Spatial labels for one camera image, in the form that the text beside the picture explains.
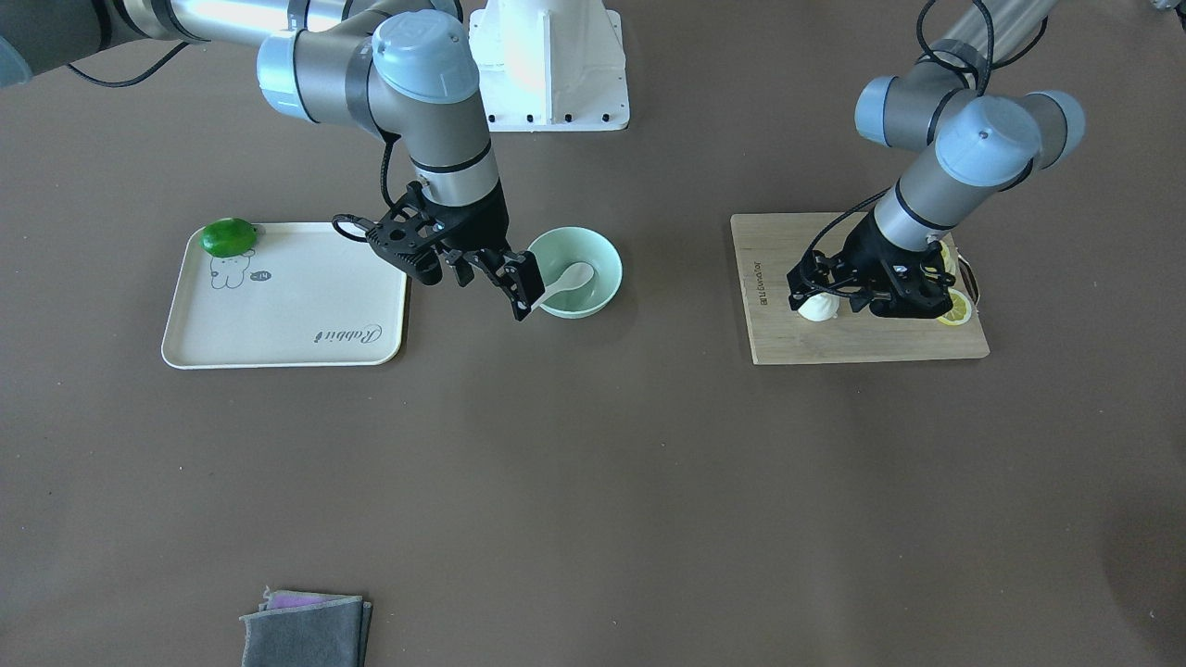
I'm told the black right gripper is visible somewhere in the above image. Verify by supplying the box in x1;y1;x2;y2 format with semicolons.
417;182;546;320

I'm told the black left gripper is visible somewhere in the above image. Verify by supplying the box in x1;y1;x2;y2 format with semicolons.
788;212;954;320

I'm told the white ceramic spoon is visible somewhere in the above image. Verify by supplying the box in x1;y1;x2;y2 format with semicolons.
531;262;597;309

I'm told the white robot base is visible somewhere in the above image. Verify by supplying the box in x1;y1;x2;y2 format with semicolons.
468;1;631;132

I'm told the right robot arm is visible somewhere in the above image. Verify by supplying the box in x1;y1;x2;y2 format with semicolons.
1;1;546;320

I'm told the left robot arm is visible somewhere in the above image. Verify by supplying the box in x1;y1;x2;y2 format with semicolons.
788;1;1086;320

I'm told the light green bowl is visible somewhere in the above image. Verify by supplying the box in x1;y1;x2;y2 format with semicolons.
528;225;624;320

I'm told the wooden cutting board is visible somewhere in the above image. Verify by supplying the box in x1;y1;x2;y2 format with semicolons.
731;212;990;366

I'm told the lemon slice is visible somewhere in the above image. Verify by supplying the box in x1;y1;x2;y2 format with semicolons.
936;288;975;326
940;241;958;277

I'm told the white rabbit tray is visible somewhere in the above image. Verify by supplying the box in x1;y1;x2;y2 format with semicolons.
161;222;410;369

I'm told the green lime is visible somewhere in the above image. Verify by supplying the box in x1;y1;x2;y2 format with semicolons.
199;217;259;258

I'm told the grey folded cloth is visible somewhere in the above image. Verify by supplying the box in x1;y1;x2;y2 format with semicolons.
240;587;372;666

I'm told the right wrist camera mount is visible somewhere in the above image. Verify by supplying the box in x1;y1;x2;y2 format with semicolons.
331;184;444;284

